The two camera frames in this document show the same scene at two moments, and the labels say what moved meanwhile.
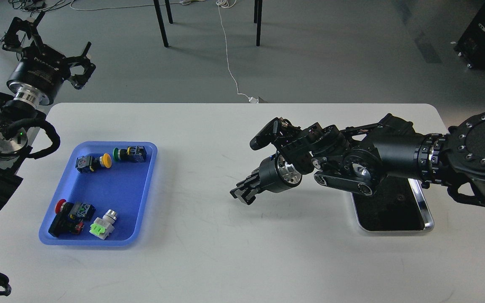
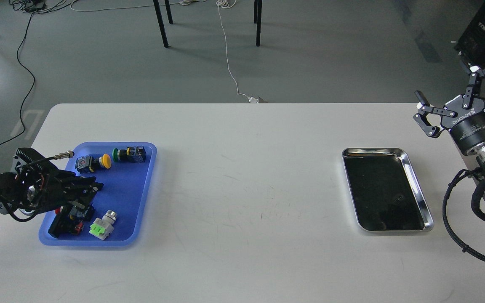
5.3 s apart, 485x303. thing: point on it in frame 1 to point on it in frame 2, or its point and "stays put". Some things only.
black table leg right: [259, 22] stays put
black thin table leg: [169, 11] stays put
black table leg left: [161, 22] stays put
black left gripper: [35, 77] to [57, 190]
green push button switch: [134, 154] stays put
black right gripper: [275, 174] to [474, 128]
